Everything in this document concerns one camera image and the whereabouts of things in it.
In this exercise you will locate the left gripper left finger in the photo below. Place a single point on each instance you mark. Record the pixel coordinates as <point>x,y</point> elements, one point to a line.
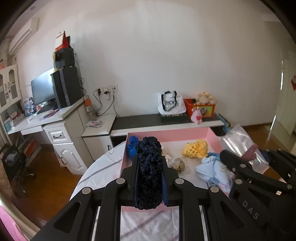
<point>93,213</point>

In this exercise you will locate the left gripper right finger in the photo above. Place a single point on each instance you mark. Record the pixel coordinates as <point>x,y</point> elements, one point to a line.
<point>207,214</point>

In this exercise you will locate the blue printed baby cloth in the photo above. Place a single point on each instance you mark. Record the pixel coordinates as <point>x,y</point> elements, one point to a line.
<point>215,173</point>

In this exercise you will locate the navy knitted item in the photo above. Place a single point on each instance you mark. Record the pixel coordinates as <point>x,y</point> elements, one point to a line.
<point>149,186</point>

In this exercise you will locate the cotton swabs bag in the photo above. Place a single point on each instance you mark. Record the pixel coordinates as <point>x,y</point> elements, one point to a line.
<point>170,159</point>

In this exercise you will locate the yellow crochet item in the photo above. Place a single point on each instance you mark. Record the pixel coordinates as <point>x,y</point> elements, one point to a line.
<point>197,149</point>

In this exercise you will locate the clear plastic bag pink band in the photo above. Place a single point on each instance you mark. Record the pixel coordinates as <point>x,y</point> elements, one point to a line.
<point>240,143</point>

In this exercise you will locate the royal blue knitted item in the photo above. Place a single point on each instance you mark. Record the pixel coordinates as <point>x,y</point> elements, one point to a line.
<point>131,147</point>

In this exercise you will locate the beige stocking ball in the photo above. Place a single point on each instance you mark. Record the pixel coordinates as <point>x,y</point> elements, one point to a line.
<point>180,166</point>

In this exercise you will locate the pink cardboard box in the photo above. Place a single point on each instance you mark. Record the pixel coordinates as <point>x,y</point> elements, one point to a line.
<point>174,141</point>

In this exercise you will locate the small white side cabinet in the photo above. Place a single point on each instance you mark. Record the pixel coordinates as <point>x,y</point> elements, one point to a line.
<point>98,140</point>

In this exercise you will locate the blue carton beside bench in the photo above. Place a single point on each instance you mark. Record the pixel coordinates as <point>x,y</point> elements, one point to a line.
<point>226,124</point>

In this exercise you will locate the black white tv bench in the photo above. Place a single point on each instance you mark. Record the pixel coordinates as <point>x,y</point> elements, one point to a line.
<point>153,122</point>

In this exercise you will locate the pink packet on cabinet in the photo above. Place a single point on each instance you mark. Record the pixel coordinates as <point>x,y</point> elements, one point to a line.
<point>94,123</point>

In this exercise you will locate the white desk with drawers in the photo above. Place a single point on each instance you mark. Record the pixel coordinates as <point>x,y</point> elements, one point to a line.
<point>64,131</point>

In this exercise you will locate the black office chair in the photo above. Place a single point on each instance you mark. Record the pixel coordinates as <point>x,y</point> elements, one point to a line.
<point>15,168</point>

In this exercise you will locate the pink heart plush toy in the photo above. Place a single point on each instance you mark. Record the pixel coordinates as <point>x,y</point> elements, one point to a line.
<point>196,116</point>

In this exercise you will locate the red toy storage box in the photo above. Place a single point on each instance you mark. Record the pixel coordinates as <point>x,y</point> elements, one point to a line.
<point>206,110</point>

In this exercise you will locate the orange capped bottle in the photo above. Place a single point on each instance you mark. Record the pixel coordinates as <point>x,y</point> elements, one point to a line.
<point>87,103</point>

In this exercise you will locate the beige plush toy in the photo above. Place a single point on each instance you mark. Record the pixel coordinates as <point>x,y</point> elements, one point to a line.
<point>204,98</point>

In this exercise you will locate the white black tote bag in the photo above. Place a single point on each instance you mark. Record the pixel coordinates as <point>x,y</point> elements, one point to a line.
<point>170,103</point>

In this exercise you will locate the black keyboard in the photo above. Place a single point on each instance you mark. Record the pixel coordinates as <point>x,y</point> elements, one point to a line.
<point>50,106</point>

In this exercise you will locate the stack of books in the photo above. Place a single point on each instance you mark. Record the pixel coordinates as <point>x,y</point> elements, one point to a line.
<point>14,121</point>

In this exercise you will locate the red door ornament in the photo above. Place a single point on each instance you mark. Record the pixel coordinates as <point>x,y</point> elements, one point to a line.
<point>293,82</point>

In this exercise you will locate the black computer tower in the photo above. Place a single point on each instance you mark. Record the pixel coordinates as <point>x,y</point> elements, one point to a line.
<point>66,86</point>

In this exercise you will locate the black computer monitor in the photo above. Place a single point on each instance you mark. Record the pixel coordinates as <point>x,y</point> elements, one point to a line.
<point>42,87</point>

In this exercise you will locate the white glass door cabinet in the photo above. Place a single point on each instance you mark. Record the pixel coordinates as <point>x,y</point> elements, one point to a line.
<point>10,88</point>

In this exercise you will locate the black speaker box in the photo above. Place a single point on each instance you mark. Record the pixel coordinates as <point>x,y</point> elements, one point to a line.
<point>64,57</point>

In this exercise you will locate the red white paper bag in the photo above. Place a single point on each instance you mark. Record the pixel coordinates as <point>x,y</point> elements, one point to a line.
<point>62,41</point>

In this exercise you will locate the white air conditioner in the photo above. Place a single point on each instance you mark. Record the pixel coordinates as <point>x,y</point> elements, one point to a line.
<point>27,31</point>

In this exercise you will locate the wall power outlets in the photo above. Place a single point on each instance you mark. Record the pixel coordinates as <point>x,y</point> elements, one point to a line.
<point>110,88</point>

